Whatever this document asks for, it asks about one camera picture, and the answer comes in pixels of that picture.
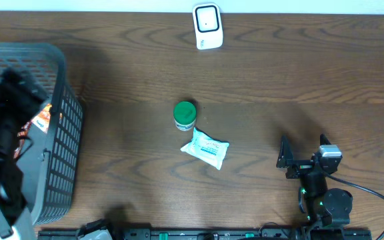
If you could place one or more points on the green lid jar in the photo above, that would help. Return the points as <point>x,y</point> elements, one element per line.
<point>184,115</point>

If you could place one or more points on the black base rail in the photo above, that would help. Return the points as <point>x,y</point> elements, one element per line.
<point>270,232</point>

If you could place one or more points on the white barcode scanner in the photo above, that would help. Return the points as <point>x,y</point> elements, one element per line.
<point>208,26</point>

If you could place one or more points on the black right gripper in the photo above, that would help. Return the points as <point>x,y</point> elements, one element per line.
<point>300,166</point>

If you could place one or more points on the orange snack packet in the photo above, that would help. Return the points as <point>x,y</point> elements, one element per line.
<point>42,120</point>

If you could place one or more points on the red chocolate bar wrapper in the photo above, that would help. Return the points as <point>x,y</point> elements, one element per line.
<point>22,136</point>

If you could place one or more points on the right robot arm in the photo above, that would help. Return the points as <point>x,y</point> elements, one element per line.
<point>327,209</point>

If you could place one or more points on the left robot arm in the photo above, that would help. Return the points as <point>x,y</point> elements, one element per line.
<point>21,98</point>

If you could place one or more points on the white teal wipes pack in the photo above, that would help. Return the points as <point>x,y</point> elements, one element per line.
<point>206,149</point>

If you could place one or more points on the grey plastic basket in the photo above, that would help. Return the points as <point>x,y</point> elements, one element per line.
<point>49,163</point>

